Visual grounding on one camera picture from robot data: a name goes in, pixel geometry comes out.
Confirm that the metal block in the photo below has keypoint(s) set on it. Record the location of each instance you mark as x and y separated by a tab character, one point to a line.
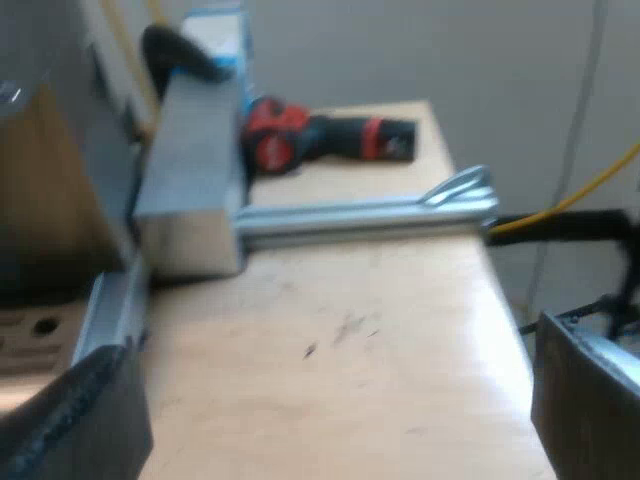
192	165

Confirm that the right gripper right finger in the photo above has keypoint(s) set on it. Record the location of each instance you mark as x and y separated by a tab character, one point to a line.
590	410

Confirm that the black tripod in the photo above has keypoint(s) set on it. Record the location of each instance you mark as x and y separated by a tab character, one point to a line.
575	222

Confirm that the aluminium rail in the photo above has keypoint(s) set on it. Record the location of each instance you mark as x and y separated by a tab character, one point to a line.
350	220

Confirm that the red and black power drill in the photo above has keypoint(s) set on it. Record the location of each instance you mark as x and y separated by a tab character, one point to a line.
320	137

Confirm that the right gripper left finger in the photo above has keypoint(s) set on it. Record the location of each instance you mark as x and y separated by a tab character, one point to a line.
85	430

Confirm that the white and blue box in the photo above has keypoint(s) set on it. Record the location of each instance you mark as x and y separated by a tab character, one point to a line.
220	37

